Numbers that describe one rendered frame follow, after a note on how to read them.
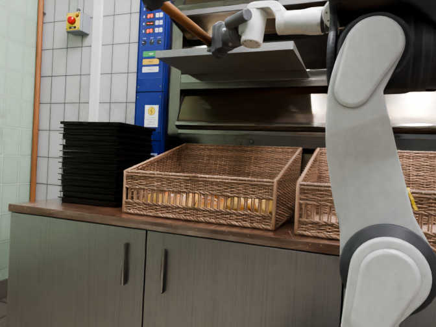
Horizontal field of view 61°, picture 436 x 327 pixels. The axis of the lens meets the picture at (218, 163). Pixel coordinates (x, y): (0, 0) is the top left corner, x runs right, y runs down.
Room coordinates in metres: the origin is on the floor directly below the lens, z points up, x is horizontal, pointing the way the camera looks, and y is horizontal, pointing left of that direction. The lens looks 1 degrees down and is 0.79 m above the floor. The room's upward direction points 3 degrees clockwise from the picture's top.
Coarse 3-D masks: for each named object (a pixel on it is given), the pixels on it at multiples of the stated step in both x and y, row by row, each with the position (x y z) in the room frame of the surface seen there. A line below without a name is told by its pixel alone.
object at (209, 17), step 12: (288, 0) 1.43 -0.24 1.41; (300, 0) 1.41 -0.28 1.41; (312, 0) 1.39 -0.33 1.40; (324, 0) 1.37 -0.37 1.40; (192, 12) 1.57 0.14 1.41; (204, 12) 1.55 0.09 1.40; (216, 12) 1.53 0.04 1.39; (228, 12) 1.52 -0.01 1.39; (204, 24) 1.63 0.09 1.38; (192, 36) 1.75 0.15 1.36
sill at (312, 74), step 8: (248, 72) 1.63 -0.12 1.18; (256, 72) 1.62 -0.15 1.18; (264, 72) 1.60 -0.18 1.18; (272, 72) 1.59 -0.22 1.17; (280, 72) 1.58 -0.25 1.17; (288, 72) 1.57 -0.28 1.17; (296, 72) 1.55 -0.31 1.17; (304, 72) 1.54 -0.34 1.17; (312, 72) 1.53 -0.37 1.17; (320, 72) 1.52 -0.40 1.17; (184, 80) 1.74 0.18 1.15; (192, 80) 1.73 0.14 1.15; (200, 80) 1.71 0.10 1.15; (208, 80) 1.70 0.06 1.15; (216, 80) 1.68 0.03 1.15; (224, 80) 1.67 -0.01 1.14; (232, 80) 1.66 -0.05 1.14; (240, 80) 1.64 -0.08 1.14; (248, 80) 1.63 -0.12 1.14
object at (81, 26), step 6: (72, 12) 1.90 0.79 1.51; (78, 12) 1.89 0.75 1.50; (66, 18) 1.91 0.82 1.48; (78, 18) 1.89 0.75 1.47; (84, 18) 1.91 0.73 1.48; (66, 24) 1.91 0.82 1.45; (72, 24) 1.90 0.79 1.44; (78, 24) 1.89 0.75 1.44; (84, 24) 1.91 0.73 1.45; (66, 30) 1.92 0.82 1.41; (72, 30) 1.90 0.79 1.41; (78, 30) 1.89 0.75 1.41; (84, 30) 1.91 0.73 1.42
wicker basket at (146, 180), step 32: (160, 160) 1.52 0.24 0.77; (192, 160) 1.69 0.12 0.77; (224, 160) 1.63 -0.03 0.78; (256, 160) 1.59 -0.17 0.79; (288, 160) 1.53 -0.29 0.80; (128, 192) 1.29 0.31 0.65; (160, 192) 1.53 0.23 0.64; (192, 192) 1.20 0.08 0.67; (224, 192) 1.16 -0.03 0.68; (256, 192) 1.12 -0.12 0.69; (288, 192) 1.31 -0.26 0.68; (224, 224) 1.16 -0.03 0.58; (256, 224) 1.12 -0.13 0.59
